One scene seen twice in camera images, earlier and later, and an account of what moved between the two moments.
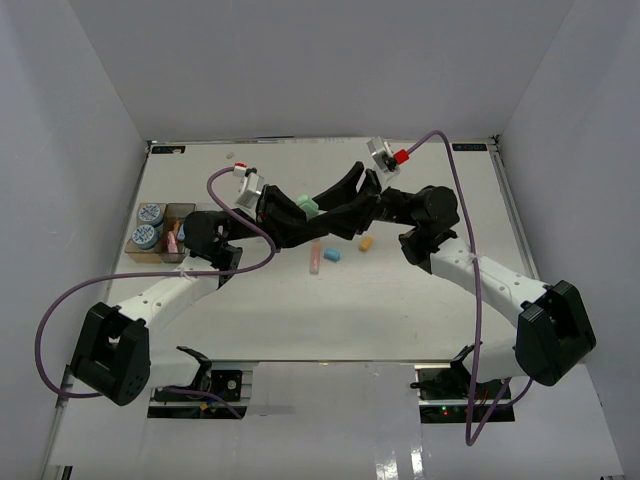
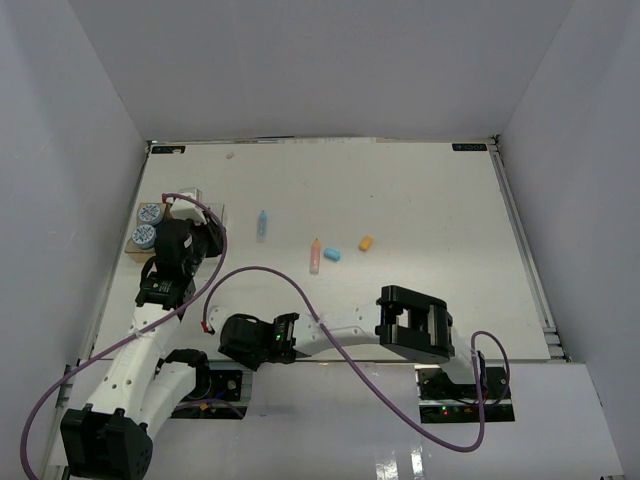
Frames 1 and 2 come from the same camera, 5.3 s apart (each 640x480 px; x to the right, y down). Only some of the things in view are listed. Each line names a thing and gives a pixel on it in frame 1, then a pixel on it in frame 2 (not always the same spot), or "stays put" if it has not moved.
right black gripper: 342,191 to 249,360
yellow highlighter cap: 366,243 stays put
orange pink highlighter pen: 315,254 stays put
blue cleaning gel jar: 144,236 stays put
